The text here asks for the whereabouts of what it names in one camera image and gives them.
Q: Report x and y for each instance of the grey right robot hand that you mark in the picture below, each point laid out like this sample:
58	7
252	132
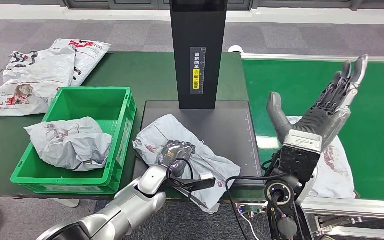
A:
318	116

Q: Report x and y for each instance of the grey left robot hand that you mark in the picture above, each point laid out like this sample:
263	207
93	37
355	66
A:
175	154

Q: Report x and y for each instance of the grey parcel bag red logo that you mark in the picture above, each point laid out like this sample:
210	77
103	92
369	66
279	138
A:
175	129

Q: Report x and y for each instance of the grey parcel bag faded print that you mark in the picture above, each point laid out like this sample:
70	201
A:
334	172

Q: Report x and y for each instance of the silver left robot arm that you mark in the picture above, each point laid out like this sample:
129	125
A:
135	205

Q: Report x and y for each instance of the green conveyor belt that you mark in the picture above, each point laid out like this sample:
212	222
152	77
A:
377	132

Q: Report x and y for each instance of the white round conveyor cap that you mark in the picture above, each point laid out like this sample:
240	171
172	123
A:
236	49

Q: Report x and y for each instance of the black yellow column label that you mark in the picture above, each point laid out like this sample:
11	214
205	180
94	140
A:
197	66

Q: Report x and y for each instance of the green plastic crate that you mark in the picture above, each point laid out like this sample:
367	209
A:
89	102

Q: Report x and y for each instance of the white table foot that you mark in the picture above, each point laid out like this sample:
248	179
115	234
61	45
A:
67	202

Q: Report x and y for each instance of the black scanner column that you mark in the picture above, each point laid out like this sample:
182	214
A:
188	33

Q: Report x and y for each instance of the white bag with red print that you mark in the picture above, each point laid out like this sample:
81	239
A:
91	56

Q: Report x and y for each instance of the white bag with face print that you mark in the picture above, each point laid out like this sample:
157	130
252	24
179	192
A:
38	76

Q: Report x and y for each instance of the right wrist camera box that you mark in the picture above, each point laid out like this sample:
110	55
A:
303	140

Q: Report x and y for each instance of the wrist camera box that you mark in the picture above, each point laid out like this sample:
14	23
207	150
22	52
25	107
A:
303	140
198	184

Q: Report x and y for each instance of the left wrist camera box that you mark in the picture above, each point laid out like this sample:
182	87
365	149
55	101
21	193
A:
198	184

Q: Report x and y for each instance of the black scanner base plate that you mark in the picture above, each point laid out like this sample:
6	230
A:
228	132

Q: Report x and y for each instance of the aluminium conveyor frame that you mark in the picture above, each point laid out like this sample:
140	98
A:
311	57

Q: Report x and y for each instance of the dark glass partition frame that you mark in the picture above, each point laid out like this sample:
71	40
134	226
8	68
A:
112	4

